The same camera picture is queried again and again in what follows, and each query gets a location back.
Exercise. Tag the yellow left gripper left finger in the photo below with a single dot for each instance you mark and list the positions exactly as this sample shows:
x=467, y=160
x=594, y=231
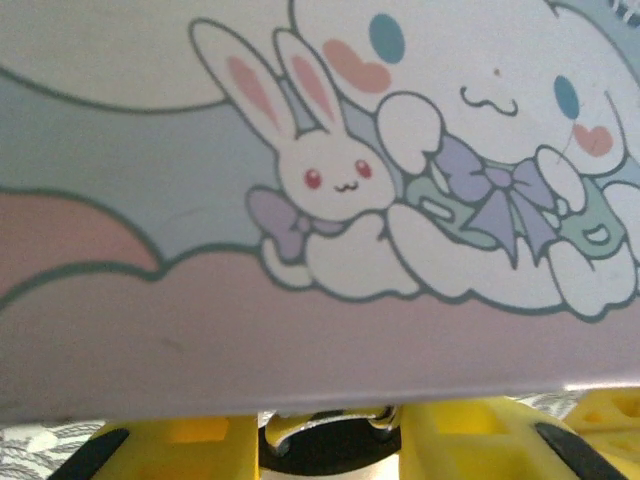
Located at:
x=190, y=450

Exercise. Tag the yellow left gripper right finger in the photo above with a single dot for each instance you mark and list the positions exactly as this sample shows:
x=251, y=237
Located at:
x=475, y=445

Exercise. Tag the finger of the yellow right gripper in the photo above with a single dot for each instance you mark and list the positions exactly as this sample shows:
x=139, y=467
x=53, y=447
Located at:
x=615, y=417

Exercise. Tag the floral tablecloth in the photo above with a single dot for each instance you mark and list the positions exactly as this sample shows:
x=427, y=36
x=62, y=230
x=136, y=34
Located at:
x=30, y=445

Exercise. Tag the pastel cartoon tin box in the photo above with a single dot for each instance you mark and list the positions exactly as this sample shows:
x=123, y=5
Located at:
x=200, y=250

